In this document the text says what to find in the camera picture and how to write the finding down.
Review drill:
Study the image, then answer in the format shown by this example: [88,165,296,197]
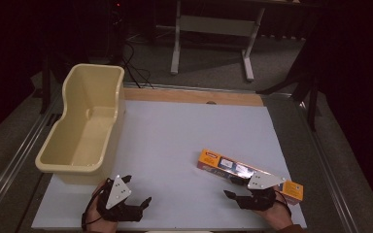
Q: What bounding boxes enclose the white table mat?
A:
[31,99,308,231]

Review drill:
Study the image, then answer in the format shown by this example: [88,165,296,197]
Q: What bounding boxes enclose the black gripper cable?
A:
[81,185,111,232]
[273,189,293,218]

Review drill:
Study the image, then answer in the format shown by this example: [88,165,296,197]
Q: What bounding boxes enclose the orange cardboard box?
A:
[196,149,304,206]

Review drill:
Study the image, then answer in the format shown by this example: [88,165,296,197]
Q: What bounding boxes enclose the dark device with red light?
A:
[108,0,127,66]

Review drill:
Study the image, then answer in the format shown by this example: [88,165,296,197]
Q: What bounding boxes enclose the person's left hand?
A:
[83,180,119,233]

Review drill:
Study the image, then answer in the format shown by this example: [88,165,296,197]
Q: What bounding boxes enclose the black floor cables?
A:
[121,41,155,90]

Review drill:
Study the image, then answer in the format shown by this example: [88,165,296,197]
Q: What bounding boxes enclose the white metal desk frame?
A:
[170,0,267,83]

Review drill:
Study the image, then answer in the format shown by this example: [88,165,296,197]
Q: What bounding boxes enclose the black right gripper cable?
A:
[273,189,293,218]

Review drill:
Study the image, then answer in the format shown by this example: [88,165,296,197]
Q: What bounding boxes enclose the black metal stand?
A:
[255,9,322,132]

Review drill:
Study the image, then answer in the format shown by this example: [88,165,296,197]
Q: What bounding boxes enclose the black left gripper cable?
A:
[81,185,111,232]

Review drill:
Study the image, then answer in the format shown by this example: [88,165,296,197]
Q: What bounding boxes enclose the cream plastic tub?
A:
[34,63,127,186]

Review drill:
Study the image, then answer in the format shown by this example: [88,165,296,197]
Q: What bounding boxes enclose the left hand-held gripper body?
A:
[96,175,144,223]

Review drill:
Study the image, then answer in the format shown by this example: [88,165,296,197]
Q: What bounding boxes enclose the person's right hand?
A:
[251,189,294,231]

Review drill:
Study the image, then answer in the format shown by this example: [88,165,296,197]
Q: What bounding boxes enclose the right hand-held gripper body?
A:
[236,171,287,213]

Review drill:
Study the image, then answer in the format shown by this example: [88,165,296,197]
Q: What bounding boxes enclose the aluminium rail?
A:
[292,96,360,233]
[0,95,64,227]

